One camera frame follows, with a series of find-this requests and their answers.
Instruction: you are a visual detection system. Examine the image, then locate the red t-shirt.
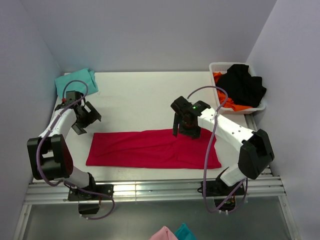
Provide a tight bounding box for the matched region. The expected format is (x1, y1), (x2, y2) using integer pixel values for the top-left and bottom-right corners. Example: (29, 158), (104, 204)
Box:
(86, 129), (212, 170)

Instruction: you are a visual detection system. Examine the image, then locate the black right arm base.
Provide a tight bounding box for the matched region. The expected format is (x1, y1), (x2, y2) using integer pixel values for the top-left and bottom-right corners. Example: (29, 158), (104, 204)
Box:
(197, 178), (248, 215)

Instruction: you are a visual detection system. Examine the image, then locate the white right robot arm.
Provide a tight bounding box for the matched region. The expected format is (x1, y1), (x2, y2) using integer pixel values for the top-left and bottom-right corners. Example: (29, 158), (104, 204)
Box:
(170, 96), (275, 187)

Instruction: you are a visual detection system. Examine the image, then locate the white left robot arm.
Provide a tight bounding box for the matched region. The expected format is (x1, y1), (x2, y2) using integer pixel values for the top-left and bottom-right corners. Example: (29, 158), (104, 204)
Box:
(27, 91), (102, 191)

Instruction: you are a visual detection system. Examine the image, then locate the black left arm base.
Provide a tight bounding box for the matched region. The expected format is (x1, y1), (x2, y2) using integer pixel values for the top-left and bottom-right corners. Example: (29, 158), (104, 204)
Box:
(67, 184), (114, 216)

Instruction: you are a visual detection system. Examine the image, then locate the folded teal t-shirt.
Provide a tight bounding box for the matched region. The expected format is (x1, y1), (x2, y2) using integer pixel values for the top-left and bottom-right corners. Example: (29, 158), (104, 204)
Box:
(54, 68), (99, 99)

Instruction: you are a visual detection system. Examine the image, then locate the white plastic laundry basket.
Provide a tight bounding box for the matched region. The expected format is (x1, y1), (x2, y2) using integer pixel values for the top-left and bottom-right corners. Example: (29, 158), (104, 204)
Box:
(209, 62), (266, 115)

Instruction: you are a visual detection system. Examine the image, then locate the black t-shirt in basket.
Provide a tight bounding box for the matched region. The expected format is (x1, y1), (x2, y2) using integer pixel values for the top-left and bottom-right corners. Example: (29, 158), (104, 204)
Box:
(216, 64), (267, 108)

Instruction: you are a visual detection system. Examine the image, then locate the teal cloth at bottom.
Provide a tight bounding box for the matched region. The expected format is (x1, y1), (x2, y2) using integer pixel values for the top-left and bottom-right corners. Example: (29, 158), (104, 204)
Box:
(174, 223), (196, 240)

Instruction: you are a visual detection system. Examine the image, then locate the pink cloth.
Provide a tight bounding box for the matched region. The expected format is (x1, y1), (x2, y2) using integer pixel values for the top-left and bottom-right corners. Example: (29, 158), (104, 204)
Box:
(149, 226), (178, 240)

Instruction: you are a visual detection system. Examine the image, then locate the aluminium table frame rail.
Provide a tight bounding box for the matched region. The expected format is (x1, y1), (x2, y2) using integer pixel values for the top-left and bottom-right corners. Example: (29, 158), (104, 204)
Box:
(12, 114), (301, 240)

